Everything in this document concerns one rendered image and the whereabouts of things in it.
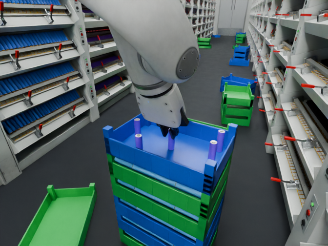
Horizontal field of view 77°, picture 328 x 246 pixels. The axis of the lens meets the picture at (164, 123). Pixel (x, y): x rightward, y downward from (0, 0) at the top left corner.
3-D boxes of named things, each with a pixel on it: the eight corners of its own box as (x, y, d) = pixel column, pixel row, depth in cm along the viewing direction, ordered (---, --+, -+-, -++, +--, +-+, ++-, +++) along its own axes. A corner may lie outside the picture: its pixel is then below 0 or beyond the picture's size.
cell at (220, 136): (214, 151, 57) (217, 131, 54) (216, 148, 58) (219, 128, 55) (220, 153, 56) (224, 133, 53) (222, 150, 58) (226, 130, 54)
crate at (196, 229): (112, 194, 64) (109, 175, 61) (149, 159, 80) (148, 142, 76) (203, 242, 51) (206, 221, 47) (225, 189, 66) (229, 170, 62)
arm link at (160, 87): (120, 82, 40) (126, 93, 42) (159, 89, 36) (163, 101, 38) (142, 56, 44) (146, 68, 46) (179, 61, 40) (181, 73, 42)
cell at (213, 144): (206, 163, 52) (208, 142, 49) (208, 159, 54) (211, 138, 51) (213, 165, 52) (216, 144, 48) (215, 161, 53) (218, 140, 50)
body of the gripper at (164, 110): (124, 88, 42) (140, 122, 50) (167, 97, 37) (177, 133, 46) (142, 66, 45) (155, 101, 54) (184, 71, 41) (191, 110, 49)
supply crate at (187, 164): (106, 153, 57) (101, 128, 53) (147, 123, 72) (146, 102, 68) (210, 196, 43) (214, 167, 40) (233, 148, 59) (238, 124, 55)
